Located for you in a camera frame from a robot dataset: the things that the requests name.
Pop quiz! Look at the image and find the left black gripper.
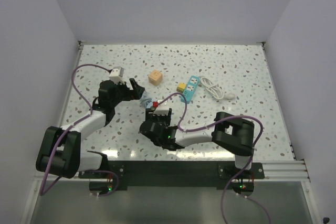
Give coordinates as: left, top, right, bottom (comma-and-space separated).
110, 78, 144, 108

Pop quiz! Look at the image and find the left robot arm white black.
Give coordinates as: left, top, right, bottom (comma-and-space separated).
36, 78, 145, 178

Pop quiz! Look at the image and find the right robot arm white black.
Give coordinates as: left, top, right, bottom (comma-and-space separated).
140, 111, 255, 178

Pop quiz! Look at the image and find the yellow green plug adapter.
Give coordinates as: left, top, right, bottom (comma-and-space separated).
176, 83, 186, 93

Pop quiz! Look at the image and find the round light blue socket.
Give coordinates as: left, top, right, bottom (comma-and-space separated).
146, 101, 154, 109

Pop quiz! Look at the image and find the beige cube socket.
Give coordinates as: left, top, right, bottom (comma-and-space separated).
148, 70, 163, 86

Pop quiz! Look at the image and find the teal power strip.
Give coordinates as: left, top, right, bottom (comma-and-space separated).
182, 76, 200, 104

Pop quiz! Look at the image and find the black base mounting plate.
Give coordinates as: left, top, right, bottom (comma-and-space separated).
79, 161, 265, 195

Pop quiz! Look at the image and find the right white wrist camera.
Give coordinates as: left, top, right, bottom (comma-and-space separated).
152, 101, 170, 115

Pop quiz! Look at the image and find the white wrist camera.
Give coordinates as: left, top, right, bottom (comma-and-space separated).
109, 67, 125, 84
152, 101, 170, 115

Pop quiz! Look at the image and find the light blue cord with plug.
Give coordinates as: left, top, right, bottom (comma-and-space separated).
139, 90, 154, 107

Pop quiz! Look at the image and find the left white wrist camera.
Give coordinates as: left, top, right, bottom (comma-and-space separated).
109, 67, 125, 84

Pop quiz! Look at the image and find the white coiled power cable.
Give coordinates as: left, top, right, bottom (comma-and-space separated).
198, 76, 236, 101

